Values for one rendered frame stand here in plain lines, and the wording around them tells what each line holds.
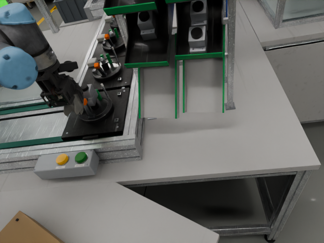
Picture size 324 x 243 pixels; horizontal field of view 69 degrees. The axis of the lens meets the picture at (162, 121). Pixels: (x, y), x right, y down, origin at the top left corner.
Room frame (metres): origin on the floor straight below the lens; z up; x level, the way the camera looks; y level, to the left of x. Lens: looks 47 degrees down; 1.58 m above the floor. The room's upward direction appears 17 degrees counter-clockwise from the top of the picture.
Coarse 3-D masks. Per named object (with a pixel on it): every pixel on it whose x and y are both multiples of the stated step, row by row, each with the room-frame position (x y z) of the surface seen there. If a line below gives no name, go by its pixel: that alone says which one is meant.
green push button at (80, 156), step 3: (78, 153) 0.54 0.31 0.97; (81, 153) 0.54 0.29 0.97; (84, 153) 0.53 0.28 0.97; (75, 156) 0.53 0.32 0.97; (78, 156) 0.53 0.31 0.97; (81, 156) 0.52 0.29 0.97; (84, 156) 0.52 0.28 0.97; (75, 159) 0.52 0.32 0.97; (78, 159) 0.52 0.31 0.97; (81, 159) 0.51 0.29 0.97; (84, 159) 0.51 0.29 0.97; (78, 162) 0.51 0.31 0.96
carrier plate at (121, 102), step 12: (120, 96) 0.78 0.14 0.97; (120, 108) 0.70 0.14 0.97; (72, 120) 0.72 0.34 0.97; (108, 120) 0.66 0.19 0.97; (120, 120) 0.64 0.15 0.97; (72, 132) 0.65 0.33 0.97; (84, 132) 0.63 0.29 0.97; (96, 132) 0.62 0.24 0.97; (108, 132) 0.60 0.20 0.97; (120, 132) 0.59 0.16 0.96
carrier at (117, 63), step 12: (96, 60) 1.10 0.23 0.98; (108, 60) 1.01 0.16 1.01; (120, 60) 1.05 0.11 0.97; (96, 72) 0.97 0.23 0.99; (108, 72) 0.95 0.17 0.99; (120, 72) 0.94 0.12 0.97; (132, 72) 0.93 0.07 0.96; (96, 84) 0.91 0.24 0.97; (108, 84) 0.88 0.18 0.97; (120, 84) 0.86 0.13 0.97
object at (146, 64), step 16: (128, 16) 0.73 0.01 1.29; (160, 16) 0.73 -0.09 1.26; (128, 32) 0.69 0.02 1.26; (160, 32) 0.68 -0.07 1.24; (128, 48) 0.66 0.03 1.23; (144, 48) 0.65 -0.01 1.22; (160, 48) 0.63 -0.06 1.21; (128, 64) 0.61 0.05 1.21; (144, 64) 0.59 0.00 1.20; (160, 64) 0.57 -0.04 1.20
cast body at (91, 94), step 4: (84, 84) 0.74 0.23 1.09; (88, 84) 0.75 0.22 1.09; (84, 88) 0.72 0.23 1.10; (88, 88) 0.73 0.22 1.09; (92, 88) 0.74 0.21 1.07; (84, 92) 0.71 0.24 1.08; (88, 92) 0.71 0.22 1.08; (92, 92) 0.73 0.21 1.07; (96, 92) 0.75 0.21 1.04; (84, 96) 0.71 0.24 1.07; (88, 96) 0.71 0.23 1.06; (92, 96) 0.71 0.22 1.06; (96, 96) 0.74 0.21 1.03; (88, 100) 0.70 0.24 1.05; (92, 100) 0.70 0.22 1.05; (88, 104) 0.70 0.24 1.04; (92, 104) 0.70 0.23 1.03
